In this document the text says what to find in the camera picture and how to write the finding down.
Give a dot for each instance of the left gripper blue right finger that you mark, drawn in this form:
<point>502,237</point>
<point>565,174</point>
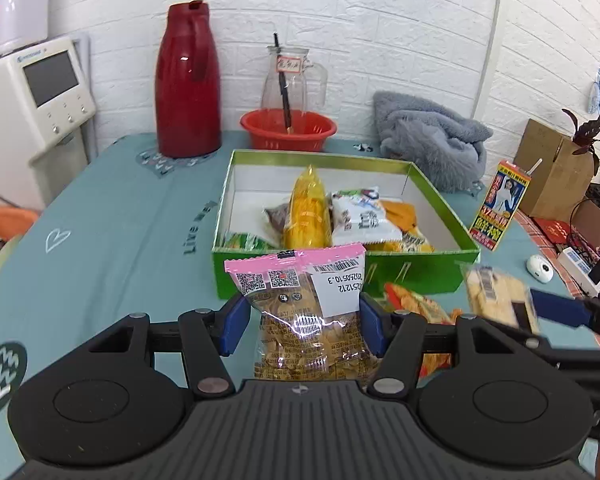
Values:
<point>397,339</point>

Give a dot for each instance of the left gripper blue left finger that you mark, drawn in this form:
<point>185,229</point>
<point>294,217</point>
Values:
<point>206,336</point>

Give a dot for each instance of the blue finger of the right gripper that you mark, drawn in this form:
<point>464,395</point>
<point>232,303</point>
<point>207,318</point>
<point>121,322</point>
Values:
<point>567,311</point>

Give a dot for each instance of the pink-topped brown snack bag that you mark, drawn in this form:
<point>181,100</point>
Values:
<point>309,302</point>

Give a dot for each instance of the clear bag of cakes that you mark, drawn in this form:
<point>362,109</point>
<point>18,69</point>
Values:
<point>500,297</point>

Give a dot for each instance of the yellow green-pea snack bag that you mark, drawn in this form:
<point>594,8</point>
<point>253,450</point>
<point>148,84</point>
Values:
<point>247,242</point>

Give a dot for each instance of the white power strip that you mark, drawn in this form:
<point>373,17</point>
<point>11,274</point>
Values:
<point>578,269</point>

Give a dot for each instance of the white small round device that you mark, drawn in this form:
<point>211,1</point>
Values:
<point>540,268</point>

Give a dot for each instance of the red envelope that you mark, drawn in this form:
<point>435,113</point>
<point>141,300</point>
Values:
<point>557,232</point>

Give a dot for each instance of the red plaid cloth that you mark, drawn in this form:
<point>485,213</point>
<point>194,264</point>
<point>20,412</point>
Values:
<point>551,252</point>

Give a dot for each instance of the teal patterned tablecloth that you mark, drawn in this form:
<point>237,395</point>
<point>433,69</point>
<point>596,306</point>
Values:
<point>93,386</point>

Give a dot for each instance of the orange flat snack packet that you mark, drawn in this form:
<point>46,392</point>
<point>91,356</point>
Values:
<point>403,215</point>

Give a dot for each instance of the white snack bag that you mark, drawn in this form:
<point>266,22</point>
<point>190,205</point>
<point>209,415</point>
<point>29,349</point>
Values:
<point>359,217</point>

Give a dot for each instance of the brown cardboard box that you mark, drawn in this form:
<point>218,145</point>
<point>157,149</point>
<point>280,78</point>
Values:
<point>561,179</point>

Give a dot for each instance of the yellow corn snack bag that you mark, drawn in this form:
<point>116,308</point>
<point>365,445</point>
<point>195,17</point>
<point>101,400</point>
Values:
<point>308,222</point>

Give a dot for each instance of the green cardboard box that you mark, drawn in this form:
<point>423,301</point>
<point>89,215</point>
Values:
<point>431,259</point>

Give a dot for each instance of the yellow red printed carton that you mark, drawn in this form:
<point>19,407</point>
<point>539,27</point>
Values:
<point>502,199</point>

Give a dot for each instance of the dark red plant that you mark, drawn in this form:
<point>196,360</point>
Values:
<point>585,137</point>

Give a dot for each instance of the grey fluffy blanket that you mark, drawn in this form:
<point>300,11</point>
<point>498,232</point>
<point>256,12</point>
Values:
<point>449,148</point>

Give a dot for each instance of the red plastic basket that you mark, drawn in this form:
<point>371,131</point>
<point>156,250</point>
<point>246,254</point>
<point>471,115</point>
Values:
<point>307,131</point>

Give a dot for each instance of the orange plastic basin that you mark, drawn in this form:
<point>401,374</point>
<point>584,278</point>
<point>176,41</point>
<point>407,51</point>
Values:
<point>16,221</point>

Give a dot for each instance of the red thermos jug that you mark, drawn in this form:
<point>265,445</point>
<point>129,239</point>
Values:
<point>188,84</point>

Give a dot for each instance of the black chopsticks in pitcher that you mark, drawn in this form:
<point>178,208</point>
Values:
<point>283,87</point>

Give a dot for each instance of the white machine with screen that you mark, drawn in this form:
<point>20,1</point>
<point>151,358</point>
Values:
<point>44,102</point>

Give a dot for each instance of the clear glass pitcher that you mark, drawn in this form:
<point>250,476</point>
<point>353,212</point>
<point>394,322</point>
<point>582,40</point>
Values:
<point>306,81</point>

